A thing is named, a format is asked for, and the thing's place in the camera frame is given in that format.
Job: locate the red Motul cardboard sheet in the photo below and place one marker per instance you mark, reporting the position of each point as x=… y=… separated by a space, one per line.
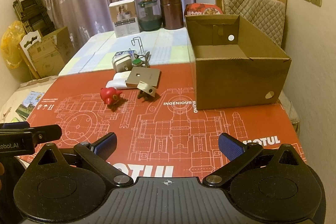
x=167 y=137

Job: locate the open brown cardboard box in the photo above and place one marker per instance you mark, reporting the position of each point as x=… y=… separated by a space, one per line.
x=233 y=63

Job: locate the leaflet on floor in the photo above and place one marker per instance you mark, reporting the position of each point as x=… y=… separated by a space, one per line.
x=28 y=104

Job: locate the grey power adapter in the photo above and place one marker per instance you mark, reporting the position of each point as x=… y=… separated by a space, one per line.
x=146 y=91

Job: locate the yellow plastic bag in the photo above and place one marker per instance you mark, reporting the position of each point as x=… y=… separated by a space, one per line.
x=9 y=42

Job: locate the person's hand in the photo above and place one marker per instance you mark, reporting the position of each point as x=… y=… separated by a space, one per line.
x=2 y=172

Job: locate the white product box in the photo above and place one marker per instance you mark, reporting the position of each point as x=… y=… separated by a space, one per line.
x=124 y=18

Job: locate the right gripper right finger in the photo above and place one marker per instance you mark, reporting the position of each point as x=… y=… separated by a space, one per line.
x=240 y=156

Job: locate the blue toothpick box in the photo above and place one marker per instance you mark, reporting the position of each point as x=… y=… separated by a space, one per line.
x=130 y=52

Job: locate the leopard print hair claw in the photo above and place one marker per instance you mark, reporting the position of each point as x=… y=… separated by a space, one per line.
x=145 y=58

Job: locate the white grey small device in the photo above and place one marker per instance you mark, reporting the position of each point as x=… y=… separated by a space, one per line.
x=122 y=63

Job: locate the green lid small jar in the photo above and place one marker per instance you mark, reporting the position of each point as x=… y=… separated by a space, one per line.
x=137 y=62

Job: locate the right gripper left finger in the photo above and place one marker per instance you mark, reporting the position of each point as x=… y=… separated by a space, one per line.
x=93 y=156

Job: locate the brown cylindrical canister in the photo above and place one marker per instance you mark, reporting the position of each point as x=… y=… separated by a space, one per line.
x=172 y=14

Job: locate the white remote control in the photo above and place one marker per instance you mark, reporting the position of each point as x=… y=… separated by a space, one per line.
x=119 y=81

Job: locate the chrome wire hook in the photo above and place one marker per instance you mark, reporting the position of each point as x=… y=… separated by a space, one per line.
x=137 y=41

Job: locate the flat cardboard boxes stack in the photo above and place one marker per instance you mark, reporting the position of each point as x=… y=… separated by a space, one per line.
x=46 y=55

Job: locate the red instant meal box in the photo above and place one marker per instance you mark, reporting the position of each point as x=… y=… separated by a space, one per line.
x=202 y=9

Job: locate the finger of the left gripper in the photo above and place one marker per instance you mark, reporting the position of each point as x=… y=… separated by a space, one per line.
x=45 y=134
x=14 y=126

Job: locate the pastel checkered tablecloth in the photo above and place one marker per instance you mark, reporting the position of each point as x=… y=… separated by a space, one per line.
x=165 y=47

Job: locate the black folding step ladder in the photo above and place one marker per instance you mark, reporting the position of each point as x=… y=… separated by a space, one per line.
x=34 y=17

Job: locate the red pig toy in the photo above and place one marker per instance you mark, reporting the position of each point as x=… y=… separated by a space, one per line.
x=110 y=96

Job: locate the beige quilted cushion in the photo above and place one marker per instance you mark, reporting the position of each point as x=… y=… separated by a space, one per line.
x=267 y=15

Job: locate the green glass jar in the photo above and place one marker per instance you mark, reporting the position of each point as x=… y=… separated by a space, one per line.
x=149 y=15

